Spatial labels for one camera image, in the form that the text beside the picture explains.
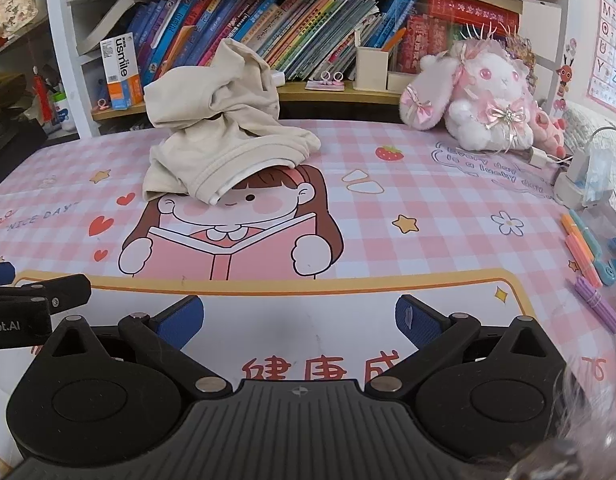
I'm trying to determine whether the pink plush toy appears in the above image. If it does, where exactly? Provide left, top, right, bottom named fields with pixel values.
left=530, top=100, right=567, bottom=157

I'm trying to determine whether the pink checked cartoon desk mat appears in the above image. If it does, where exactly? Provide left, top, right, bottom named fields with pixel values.
left=0, top=119, right=616, bottom=466

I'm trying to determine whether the row of colourful books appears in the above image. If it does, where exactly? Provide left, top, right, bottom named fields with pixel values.
left=125, top=0, right=419, bottom=82

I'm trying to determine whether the pink clip card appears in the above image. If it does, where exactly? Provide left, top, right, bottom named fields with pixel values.
left=306, top=71, right=346, bottom=92

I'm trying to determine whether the red box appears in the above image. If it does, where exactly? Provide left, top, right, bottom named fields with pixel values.
left=398, top=14, right=463, bottom=74

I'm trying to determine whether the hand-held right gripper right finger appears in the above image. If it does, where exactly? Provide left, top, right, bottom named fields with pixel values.
left=365, top=294, right=563, bottom=396

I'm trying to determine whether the cartoon wall sticker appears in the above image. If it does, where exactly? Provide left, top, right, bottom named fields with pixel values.
left=555, top=37, right=579, bottom=86

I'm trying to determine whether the cream t-shirt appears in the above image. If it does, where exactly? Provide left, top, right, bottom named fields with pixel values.
left=142, top=37, right=322, bottom=206

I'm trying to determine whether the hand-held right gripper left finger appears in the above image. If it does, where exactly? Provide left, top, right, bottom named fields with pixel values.
left=40, top=294, right=233, bottom=397

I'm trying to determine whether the pink stick bundle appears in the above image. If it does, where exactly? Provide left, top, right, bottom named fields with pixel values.
left=565, top=234, right=603, bottom=289

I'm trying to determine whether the white bottle green cap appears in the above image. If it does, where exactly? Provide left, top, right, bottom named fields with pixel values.
left=53, top=91, right=78, bottom=134

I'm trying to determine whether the purple stick bundle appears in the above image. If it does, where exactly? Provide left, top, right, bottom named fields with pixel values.
left=574, top=276, right=616, bottom=335

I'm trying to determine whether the leaning grey white book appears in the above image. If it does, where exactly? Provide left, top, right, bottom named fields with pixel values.
left=78, top=0, right=156, bottom=56

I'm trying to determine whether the teal stick bundle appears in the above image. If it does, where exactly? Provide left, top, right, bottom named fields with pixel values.
left=569, top=209, right=604, bottom=261

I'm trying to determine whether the cream pen holder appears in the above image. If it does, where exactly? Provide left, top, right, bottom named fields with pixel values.
left=355, top=45, right=389, bottom=92

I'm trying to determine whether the orange stick bundle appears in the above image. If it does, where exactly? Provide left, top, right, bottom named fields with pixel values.
left=560, top=212, right=596, bottom=263

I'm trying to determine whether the white knit cover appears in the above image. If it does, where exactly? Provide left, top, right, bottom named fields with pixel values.
left=552, top=105, right=616, bottom=161

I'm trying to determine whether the white plush bunny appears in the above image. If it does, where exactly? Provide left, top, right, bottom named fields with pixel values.
left=399, top=39, right=538, bottom=153

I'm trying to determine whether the colourful paper garland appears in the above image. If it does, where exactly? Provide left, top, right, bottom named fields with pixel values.
left=505, top=30, right=538, bottom=78

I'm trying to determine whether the white orange box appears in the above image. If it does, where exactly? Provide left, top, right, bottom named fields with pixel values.
left=100, top=32, right=140, bottom=111

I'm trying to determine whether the clear plastic bag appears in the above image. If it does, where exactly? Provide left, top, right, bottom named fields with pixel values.
left=582, top=150, right=616, bottom=208

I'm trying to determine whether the pink bordered wall poster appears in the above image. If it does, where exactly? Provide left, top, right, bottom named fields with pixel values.
left=586, top=0, right=616, bottom=118

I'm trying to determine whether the small cream holder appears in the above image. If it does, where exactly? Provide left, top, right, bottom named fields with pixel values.
left=386, top=70, right=419, bottom=94

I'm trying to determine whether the red thick book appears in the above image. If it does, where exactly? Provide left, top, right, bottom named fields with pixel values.
left=427, top=0, right=524, bottom=27

